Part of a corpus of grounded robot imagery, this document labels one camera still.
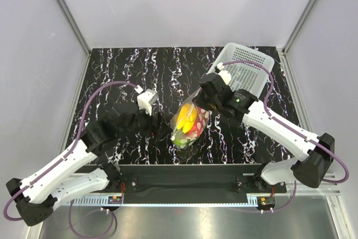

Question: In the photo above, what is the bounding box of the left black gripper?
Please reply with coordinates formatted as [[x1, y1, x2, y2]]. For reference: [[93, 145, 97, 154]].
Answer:
[[118, 102, 173, 142]]

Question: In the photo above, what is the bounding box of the red dragon fruit toy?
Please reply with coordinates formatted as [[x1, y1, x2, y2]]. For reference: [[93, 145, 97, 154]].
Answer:
[[187, 107, 210, 139]]

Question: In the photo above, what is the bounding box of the yellow banana bunch toy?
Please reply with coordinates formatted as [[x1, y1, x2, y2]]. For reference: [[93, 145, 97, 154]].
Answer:
[[176, 103, 197, 134]]

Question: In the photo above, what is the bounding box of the clear dotted zip top bag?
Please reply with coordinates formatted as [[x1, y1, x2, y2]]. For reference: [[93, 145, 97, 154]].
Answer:
[[171, 90, 211, 150]]

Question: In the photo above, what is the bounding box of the white plastic basket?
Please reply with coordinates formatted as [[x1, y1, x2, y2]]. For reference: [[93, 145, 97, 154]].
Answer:
[[207, 43, 275, 97]]

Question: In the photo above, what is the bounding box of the green apple toy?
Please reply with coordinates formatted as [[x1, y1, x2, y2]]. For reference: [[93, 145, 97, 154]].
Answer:
[[173, 137, 187, 148]]

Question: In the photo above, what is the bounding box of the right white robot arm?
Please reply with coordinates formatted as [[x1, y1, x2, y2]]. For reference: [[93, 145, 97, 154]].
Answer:
[[194, 71, 335, 193]]

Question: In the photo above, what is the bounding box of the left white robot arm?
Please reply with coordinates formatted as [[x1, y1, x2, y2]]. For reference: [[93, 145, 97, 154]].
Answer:
[[6, 110, 166, 227]]

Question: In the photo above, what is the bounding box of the black marble pattern mat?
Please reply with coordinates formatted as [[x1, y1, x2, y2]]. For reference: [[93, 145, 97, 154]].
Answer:
[[66, 46, 292, 165]]

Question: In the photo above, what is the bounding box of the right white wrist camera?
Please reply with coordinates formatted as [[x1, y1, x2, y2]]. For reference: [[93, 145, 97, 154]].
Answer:
[[215, 63, 232, 85]]

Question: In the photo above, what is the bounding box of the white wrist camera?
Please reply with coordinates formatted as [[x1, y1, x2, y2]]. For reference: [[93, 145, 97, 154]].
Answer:
[[215, 63, 232, 85], [135, 85, 158, 116]]

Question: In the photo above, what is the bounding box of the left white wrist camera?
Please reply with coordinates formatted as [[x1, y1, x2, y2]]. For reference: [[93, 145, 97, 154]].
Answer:
[[135, 85, 158, 116]]

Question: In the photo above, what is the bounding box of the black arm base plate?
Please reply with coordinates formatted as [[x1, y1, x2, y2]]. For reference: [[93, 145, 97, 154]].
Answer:
[[88, 163, 288, 205]]

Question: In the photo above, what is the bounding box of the slotted white cable duct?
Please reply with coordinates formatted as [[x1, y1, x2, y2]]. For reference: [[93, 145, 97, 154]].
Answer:
[[54, 195, 123, 208]]

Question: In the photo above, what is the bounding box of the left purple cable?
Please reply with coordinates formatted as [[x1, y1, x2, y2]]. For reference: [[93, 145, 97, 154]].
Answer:
[[3, 81, 142, 237]]

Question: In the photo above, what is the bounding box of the purple cable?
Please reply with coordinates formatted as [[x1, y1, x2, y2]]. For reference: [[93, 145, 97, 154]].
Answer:
[[218, 60, 350, 213], [3, 81, 142, 237]]

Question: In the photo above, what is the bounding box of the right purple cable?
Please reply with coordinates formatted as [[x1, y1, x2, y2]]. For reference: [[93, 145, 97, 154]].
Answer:
[[218, 60, 350, 213]]

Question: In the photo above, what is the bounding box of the left aluminium frame post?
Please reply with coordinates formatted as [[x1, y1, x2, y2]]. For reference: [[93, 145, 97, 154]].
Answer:
[[55, 0, 92, 56]]

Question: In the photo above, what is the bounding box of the aluminium frame post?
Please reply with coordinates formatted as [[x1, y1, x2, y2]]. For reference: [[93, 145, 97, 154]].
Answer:
[[282, 0, 318, 55], [55, 0, 92, 56]]

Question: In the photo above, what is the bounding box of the right aluminium frame post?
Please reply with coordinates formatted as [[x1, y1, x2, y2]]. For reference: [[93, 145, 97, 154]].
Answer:
[[282, 0, 318, 55]]

